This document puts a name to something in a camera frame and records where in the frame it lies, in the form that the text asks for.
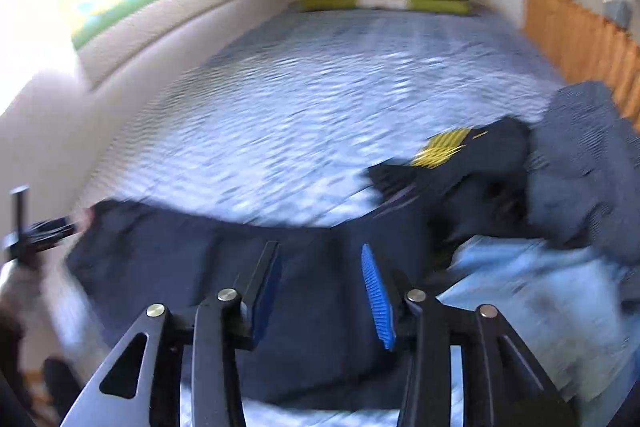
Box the black garment with yellow stripes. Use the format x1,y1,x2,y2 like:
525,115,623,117
367,117,536,248

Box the light blue denim garment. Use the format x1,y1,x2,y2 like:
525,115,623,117
440,234,640,408

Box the wooden slatted headboard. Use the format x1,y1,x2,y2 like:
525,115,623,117
522,0,640,132

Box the grey white striped bed blanket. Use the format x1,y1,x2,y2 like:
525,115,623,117
60,9,640,427

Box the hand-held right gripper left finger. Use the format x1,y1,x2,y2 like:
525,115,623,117
60,241,281,427

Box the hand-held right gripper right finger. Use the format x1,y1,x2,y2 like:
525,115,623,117
361,244,581,427

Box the grey blue garment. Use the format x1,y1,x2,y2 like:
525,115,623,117
525,81,640,248

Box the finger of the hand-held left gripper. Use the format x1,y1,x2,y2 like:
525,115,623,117
2,187,78,265

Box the black pants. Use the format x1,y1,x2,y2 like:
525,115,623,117
65,199,451,413

